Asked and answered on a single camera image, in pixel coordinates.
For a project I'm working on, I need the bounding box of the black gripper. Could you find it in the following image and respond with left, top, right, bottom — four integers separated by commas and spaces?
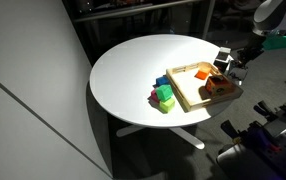
236, 34, 266, 70

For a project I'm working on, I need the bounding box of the white grey box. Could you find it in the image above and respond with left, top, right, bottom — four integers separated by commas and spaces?
215, 46, 233, 63

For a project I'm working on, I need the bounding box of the wooden tray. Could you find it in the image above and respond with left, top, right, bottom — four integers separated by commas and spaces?
165, 61, 245, 113

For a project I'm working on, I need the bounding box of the orange yellow cube red circle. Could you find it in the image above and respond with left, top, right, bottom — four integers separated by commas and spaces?
204, 75, 233, 98

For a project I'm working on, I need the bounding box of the teal green stand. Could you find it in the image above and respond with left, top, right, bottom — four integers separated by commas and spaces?
262, 34, 286, 51

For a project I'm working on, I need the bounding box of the small orange yellow block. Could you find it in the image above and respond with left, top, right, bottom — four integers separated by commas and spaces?
194, 69, 210, 81

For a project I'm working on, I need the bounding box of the orange blue clamp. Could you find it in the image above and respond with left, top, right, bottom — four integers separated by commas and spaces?
253, 100, 286, 118

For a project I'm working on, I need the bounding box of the blue cube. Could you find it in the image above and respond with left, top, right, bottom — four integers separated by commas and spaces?
155, 75, 170, 88

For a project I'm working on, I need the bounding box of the lime green cube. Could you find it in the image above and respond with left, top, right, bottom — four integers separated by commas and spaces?
158, 97, 176, 114

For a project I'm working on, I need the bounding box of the white table base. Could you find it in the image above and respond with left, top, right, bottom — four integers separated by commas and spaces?
115, 124, 206, 150

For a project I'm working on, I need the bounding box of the magenta cube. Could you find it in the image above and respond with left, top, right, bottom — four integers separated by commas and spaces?
149, 88, 161, 104

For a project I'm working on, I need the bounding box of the black cart top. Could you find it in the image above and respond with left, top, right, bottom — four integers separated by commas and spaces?
215, 143, 277, 180

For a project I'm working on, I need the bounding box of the dark metal post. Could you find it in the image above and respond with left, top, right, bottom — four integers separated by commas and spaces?
202, 0, 217, 40

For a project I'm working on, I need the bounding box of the dark metal rail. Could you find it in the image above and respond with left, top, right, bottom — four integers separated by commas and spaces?
72, 0, 205, 23

